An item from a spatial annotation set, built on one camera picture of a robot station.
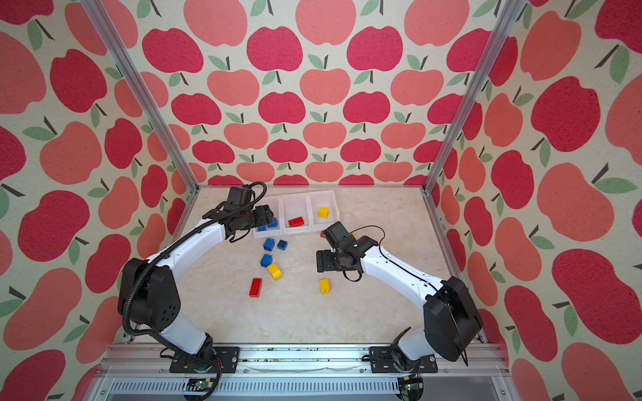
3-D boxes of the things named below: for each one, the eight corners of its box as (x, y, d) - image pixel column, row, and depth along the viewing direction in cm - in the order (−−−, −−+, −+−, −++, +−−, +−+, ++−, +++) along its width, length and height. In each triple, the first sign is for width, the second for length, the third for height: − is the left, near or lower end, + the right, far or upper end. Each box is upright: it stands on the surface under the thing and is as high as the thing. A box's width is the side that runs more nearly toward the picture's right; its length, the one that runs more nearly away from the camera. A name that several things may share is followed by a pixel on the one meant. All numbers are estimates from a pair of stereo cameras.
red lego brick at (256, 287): (250, 297, 89) (248, 295, 87) (253, 281, 93) (251, 278, 91) (260, 297, 89) (258, 295, 87) (262, 281, 93) (261, 278, 91)
